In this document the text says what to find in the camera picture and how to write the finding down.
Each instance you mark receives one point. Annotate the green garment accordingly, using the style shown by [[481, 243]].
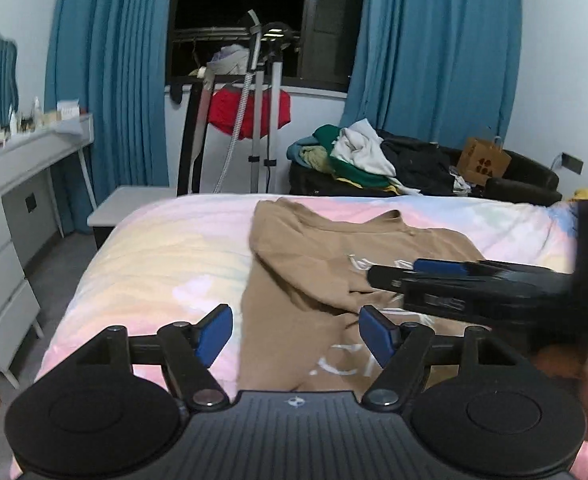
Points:
[[326, 135]]

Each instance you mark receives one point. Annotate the black sofa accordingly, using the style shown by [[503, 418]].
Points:
[[528, 170]]

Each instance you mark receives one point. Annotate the brown t-shirt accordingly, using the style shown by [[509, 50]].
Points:
[[304, 270]]

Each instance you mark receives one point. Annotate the red garment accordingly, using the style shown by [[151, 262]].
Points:
[[222, 116]]

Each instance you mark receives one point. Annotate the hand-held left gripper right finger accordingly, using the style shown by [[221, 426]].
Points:
[[376, 336]]

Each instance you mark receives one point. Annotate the yellow garment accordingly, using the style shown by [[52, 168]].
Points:
[[316, 157]]

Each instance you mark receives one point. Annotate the black wall outlet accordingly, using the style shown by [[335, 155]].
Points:
[[572, 163]]

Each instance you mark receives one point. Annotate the white dresser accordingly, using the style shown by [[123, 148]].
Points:
[[4, 260]]

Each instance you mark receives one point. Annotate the garment steamer stand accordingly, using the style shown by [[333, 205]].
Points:
[[260, 110]]

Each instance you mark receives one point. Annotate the brown paper bag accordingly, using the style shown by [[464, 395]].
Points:
[[483, 160]]

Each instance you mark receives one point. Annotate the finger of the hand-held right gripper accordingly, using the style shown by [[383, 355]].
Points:
[[423, 290], [443, 266]]

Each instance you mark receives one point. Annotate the pastel bed blanket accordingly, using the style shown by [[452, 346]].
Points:
[[164, 260]]

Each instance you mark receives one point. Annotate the blue curtain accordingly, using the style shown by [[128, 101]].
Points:
[[109, 85], [433, 60]]

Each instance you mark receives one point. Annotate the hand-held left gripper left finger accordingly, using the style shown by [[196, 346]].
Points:
[[216, 334]]

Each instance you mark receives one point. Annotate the pale hanging cloth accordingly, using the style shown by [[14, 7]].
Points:
[[226, 60]]

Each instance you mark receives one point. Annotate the row of small bottles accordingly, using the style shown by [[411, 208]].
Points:
[[29, 120]]

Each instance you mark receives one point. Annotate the white garment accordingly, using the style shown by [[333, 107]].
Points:
[[363, 152]]

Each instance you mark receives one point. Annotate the black garment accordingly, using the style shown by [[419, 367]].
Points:
[[418, 165]]

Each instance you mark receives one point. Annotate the white bedside table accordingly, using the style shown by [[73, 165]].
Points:
[[129, 205]]

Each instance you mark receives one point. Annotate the black metal frame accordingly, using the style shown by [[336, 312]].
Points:
[[191, 150]]

